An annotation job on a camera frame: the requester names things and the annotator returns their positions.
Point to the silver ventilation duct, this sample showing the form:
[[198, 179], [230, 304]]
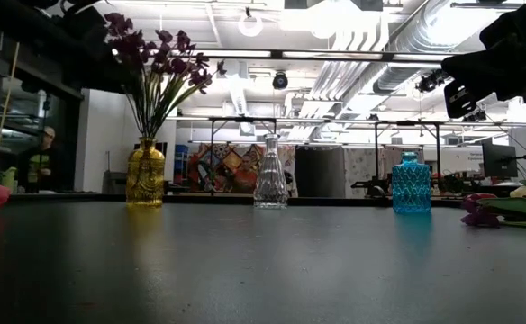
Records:
[[418, 36]]

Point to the person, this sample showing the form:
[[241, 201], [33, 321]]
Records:
[[246, 175], [40, 166]]

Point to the black overhead light bar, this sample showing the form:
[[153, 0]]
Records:
[[326, 55]]

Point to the black computer monitor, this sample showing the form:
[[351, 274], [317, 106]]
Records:
[[499, 161]]

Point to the black background robot arm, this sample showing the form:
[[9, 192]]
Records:
[[371, 186]]

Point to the black frame stand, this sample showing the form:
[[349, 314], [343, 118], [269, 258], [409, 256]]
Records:
[[376, 148], [212, 153]]

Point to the blue glass vase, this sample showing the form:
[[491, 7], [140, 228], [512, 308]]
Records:
[[410, 186]]

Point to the dark curtain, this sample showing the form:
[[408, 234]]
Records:
[[319, 171]]

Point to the blue storage bin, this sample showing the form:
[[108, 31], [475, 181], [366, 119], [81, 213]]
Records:
[[181, 162]]

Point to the yellow stick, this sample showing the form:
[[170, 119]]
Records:
[[4, 112]]

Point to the clear glass vase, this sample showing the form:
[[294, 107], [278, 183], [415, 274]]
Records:
[[270, 180]]

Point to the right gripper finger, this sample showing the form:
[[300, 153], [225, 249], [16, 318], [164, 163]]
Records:
[[472, 67]]

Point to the black ceiling spotlight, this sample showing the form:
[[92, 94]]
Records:
[[429, 82], [280, 81]]

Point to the grey bin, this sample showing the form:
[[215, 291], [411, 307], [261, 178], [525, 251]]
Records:
[[112, 182]]

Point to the green object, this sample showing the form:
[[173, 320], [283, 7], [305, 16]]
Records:
[[8, 177]]

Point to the yellow glass vase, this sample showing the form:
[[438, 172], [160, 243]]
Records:
[[145, 175]]

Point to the colourful patchwork quilt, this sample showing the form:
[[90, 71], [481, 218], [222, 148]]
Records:
[[220, 159]]

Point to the white patterned cloth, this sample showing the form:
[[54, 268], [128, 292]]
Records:
[[362, 168]]

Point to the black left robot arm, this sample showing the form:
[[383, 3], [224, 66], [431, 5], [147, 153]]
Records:
[[20, 49]]

